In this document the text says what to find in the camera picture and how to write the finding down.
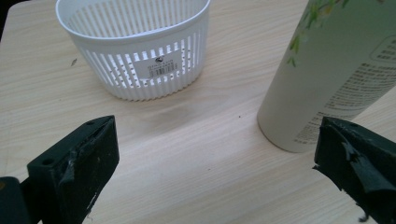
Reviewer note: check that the white slotted plastic basket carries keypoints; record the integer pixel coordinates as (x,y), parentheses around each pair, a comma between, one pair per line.
(137,40)

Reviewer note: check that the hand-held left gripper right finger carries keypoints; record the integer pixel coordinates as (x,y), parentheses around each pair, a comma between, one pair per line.
(358,155)

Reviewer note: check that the cream cylindrical bottle leaf print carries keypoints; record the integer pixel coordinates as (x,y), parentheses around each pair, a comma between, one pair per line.
(327,81)

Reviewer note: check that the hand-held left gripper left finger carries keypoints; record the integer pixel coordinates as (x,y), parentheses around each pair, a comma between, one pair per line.
(77,169)

